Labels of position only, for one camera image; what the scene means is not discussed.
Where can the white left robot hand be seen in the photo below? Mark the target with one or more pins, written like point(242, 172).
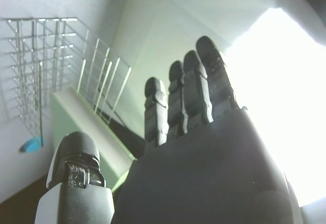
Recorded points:
point(203, 170)

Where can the light green book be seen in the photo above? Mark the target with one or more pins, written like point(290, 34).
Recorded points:
point(76, 117)

